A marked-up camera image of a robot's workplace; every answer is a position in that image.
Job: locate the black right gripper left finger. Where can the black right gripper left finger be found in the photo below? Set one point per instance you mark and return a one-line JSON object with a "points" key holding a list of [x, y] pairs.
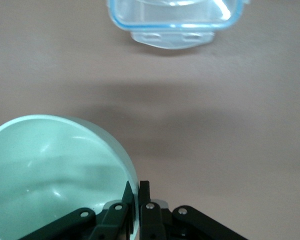
{"points": [[107, 220]]}

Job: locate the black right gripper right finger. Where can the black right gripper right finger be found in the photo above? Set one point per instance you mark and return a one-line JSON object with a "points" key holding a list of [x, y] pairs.
{"points": [[150, 220]]}

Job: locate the green bowl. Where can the green bowl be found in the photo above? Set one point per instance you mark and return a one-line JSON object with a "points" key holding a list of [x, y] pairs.
{"points": [[52, 175]]}

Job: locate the brown table cover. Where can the brown table cover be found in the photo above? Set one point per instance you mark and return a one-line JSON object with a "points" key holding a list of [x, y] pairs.
{"points": [[215, 125]]}

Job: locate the clear plastic food container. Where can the clear plastic food container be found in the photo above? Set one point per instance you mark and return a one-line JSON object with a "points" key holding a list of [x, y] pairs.
{"points": [[175, 15]]}

